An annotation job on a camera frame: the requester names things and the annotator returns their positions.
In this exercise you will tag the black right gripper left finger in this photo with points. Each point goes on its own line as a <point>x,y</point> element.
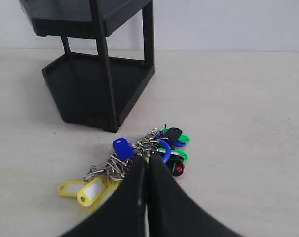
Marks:
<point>123,214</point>

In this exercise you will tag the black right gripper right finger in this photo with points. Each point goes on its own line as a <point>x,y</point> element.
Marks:
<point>172,213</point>

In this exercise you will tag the colourful key tag bunch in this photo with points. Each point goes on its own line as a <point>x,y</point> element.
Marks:
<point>101,181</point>

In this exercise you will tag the black two-tier corner rack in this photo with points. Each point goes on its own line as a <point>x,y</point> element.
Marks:
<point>88,86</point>

